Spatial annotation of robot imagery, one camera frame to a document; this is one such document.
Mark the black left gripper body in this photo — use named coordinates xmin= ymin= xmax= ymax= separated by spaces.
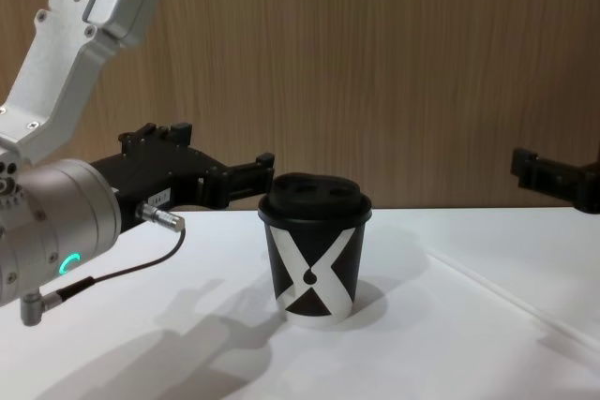
xmin=88 ymin=122 xmax=232 ymax=236

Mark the black plastic cup lid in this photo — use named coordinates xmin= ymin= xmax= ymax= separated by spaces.
xmin=257 ymin=170 xmax=374 ymax=227

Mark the black and white paper cup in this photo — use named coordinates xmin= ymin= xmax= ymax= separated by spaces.
xmin=259 ymin=210 xmax=371 ymax=332

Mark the white table cloth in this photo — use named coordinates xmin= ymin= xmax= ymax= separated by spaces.
xmin=0 ymin=204 xmax=600 ymax=400

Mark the dark cable with silver plugs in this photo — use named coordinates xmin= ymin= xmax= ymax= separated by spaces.
xmin=19 ymin=201 xmax=188 ymax=327

